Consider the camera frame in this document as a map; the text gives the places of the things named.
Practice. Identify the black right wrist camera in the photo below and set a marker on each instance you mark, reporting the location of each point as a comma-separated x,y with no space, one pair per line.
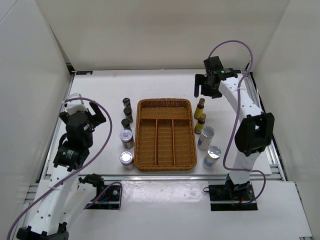
212,64

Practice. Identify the small black-cap spice jar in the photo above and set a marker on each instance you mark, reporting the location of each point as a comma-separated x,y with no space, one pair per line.
128,114
127,103
126,124

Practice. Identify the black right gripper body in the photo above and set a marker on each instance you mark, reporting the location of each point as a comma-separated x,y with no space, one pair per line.
210,91

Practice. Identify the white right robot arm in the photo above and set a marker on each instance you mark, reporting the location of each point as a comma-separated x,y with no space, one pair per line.
252,131

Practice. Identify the silver-lid dark spice jar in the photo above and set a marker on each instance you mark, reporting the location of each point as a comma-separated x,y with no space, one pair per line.
127,160

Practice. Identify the woven wicker divided tray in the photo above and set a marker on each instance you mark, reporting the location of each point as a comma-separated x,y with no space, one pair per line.
164,135

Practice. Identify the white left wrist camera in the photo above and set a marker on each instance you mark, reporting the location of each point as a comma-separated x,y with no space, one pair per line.
75,106

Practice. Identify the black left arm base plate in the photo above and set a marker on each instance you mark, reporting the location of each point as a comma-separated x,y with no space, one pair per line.
109,197

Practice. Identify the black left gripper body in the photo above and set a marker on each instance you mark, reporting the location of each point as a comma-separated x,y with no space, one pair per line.
89,140

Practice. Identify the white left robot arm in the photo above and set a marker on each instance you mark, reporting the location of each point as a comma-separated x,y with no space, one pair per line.
56,213

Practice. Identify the blue-label silver-lid canister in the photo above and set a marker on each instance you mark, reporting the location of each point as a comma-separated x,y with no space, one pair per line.
213,154
205,138

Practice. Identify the yellow-label brown glass bottle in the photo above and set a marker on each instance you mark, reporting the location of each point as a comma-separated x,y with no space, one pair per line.
199,108
200,124

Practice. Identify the red-label silver-lid jar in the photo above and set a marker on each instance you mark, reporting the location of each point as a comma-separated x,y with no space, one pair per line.
127,139

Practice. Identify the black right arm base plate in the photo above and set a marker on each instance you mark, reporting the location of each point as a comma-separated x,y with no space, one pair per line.
228,198

